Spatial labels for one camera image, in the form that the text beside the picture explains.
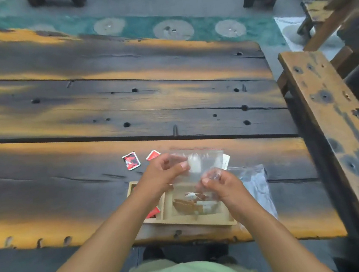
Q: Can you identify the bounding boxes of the red black sachet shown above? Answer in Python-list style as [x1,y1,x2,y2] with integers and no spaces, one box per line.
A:
[121,150,142,172]

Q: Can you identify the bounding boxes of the person's right hand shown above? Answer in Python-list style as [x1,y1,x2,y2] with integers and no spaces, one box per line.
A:
[194,164,259,227]

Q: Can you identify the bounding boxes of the long rustic wooden bench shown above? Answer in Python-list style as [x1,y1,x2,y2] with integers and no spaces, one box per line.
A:
[269,3,359,272]

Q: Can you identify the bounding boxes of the pile of white sachets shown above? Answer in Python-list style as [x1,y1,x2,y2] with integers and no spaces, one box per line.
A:
[172,188,220,218]

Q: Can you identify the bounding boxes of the clear plastic zip bag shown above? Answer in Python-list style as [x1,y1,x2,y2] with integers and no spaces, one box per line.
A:
[227,162,279,225]
[165,144,232,220]

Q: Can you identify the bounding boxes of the person's right forearm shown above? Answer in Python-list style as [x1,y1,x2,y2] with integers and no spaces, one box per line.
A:
[230,194,337,272]

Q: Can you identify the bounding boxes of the person's left forearm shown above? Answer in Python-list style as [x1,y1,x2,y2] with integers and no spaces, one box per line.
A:
[9,190,175,272]

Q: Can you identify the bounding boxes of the person's black left shoe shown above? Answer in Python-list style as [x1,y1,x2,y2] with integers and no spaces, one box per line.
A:
[141,244,167,263]

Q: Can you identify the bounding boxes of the round stone floor disc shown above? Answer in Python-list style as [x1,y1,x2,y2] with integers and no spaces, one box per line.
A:
[213,17,248,40]
[152,17,196,44]
[92,16,127,38]

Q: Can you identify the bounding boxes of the person's left hand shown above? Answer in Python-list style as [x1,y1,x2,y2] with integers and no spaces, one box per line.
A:
[130,150,194,206]

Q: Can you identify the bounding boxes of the pile of red sachets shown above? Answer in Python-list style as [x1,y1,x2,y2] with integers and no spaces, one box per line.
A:
[144,205,162,220]

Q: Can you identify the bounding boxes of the wooden three-compartment tray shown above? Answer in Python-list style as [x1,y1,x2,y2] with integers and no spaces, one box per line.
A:
[125,171,238,237]

